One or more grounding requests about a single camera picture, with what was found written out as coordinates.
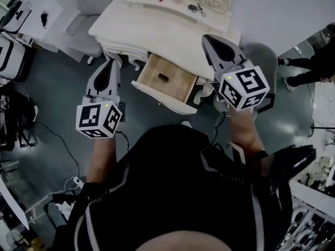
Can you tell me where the white crumpled cloth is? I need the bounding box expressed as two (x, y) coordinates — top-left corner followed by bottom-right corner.
(53, 200), (76, 221)

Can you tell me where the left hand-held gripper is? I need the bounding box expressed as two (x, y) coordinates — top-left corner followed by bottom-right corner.
(75, 59), (124, 140)

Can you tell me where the black metal-frame chair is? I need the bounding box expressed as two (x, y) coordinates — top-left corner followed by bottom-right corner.
(43, 201), (70, 231)

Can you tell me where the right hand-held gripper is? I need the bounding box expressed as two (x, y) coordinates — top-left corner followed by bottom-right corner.
(201, 34), (271, 112)

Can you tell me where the black floor cable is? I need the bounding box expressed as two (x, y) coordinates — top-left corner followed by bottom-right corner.
(33, 121), (82, 179)

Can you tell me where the white low cabinet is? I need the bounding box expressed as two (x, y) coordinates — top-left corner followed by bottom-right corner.
(19, 0), (64, 53)

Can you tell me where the dark grey flat board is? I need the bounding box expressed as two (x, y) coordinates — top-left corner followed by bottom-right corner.
(268, 144), (317, 193)

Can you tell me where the grey upholstered chair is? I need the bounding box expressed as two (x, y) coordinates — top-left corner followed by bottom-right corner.
(213, 42), (278, 115)

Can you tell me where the person's right forearm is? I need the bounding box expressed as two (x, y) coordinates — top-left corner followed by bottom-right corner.
(228, 108), (265, 159)

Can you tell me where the white ornate dressing table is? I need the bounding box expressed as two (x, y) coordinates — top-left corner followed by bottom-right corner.
(88, 0), (243, 116)

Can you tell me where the person's black clothed torso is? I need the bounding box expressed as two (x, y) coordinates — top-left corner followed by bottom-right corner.
(52, 124), (294, 251)

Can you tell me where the person's left forearm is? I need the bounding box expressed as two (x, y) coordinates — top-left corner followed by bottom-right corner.
(85, 136), (118, 185)

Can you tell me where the wooden drawer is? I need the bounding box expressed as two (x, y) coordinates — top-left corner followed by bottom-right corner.
(130, 52), (199, 116)

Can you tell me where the pale grey padded chair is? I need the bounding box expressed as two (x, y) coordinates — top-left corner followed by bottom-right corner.
(64, 0), (117, 65)

